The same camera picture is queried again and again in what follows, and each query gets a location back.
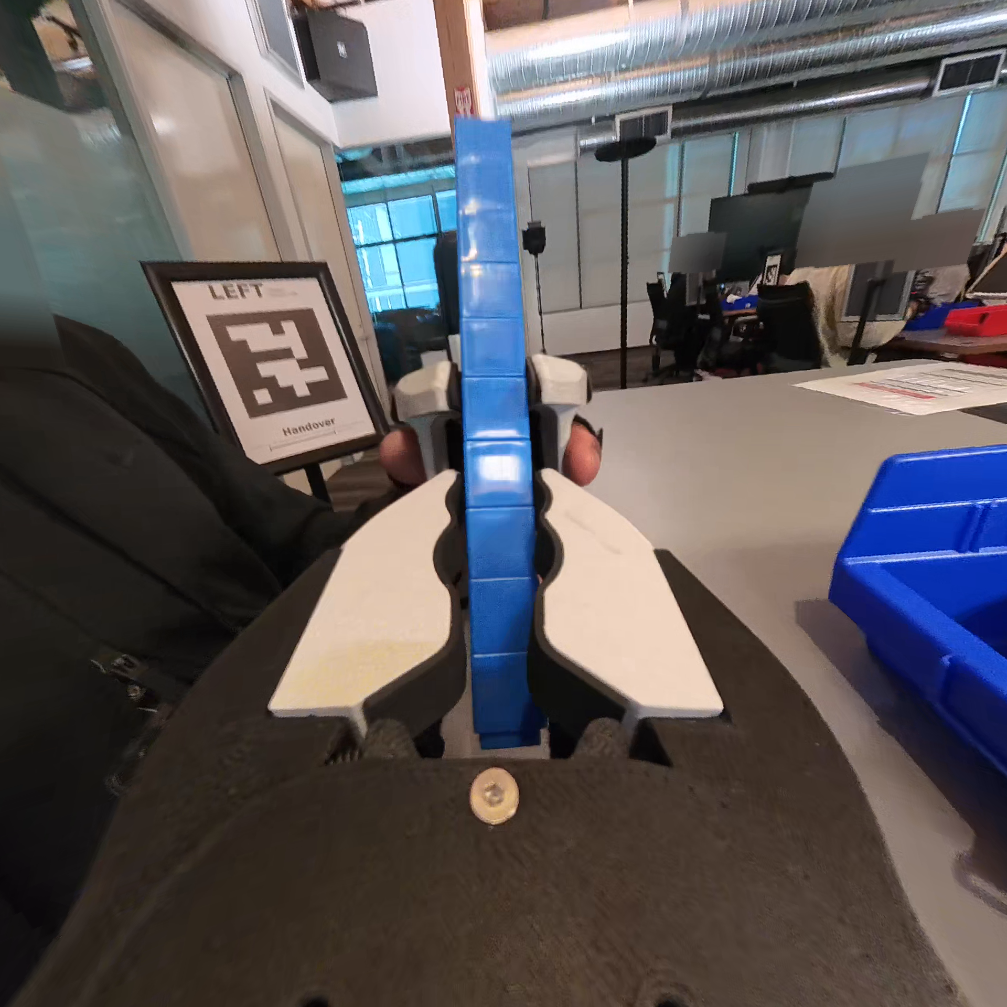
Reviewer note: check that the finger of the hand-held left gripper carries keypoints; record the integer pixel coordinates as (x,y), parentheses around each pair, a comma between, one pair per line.
(421,389)
(562,385)

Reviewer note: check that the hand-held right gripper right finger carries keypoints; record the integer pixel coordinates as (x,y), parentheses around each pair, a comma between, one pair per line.
(621,621)

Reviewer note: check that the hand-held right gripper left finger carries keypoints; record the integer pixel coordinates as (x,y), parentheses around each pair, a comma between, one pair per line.
(370,614)

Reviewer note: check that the blue plastic block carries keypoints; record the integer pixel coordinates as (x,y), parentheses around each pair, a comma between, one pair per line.
(492,315)

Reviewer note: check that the person's left forearm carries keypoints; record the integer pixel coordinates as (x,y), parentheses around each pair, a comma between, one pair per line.
(197,472)

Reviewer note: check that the person's left hand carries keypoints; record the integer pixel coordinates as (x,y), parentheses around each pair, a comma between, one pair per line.
(401,456)

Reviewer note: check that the black office chair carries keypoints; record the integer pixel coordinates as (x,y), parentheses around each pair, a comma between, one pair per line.
(669,315)
(787,322)

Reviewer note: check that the black framed marker sign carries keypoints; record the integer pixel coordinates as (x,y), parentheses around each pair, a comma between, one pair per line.
(275,354)

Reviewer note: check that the wooden support beam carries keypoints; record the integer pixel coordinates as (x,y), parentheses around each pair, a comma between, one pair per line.
(460,47)

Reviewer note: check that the black computer monitor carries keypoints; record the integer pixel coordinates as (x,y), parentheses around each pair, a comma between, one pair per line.
(755,236)

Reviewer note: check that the white air vent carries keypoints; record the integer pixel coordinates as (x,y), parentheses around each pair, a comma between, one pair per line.
(969,72)
(643,124)

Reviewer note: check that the blue plastic bin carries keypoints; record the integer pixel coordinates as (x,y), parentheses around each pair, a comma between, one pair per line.
(928,598)

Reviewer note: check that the printed paper sheet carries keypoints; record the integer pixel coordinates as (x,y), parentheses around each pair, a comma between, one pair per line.
(905,389)

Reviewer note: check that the small blue bin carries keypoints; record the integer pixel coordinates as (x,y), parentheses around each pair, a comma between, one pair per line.
(932,319)

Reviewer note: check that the red plastic bin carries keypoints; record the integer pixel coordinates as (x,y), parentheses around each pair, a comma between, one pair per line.
(975,319)

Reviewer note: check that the black wall speaker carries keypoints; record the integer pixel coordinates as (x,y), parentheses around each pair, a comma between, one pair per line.
(342,55)

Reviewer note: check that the thin silver duct pipe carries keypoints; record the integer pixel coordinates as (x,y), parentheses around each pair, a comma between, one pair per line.
(747,106)

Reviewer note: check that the large silver air duct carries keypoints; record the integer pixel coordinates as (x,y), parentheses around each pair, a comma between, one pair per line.
(708,55)

